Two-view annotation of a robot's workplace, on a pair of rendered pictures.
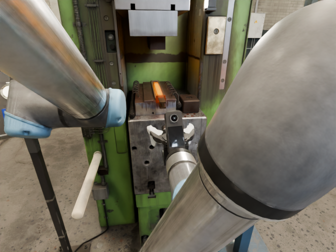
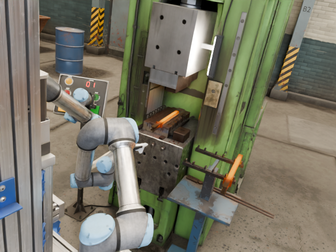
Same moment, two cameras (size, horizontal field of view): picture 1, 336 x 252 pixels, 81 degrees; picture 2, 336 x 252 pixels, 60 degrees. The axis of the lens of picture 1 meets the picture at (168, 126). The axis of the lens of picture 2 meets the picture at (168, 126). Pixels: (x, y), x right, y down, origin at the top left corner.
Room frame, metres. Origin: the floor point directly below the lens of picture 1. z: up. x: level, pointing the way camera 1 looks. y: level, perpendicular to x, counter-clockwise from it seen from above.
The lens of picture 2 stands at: (-0.68, -0.90, 1.80)
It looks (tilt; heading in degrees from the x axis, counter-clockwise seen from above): 23 degrees down; 28
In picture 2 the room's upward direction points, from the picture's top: 10 degrees clockwise
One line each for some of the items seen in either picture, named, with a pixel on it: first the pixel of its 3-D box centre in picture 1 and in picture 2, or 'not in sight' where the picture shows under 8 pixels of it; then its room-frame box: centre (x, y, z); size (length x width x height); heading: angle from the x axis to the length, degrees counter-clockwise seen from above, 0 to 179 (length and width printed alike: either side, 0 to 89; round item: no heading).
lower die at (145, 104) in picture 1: (153, 95); (167, 119); (1.13, 0.09, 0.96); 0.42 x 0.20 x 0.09; 8
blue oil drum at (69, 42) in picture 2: not in sight; (69, 51); (3.64, 4.08, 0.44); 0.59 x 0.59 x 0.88
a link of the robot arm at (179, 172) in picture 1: (189, 191); (107, 163); (0.32, -0.04, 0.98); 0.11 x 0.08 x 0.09; 7
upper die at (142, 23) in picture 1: (150, 25); (175, 73); (1.13, 0.09, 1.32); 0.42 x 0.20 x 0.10; 8
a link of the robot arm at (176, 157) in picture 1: (183, 167); not in sight; (0.40, -0.04, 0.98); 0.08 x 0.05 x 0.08; 97
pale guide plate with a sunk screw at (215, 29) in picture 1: (215, 36); (213, 94); (1.09, -0.24, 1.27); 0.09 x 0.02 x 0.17; 98
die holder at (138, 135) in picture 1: (162, 134); (169, 151); (1.14, 0.03, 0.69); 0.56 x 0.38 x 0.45; 8
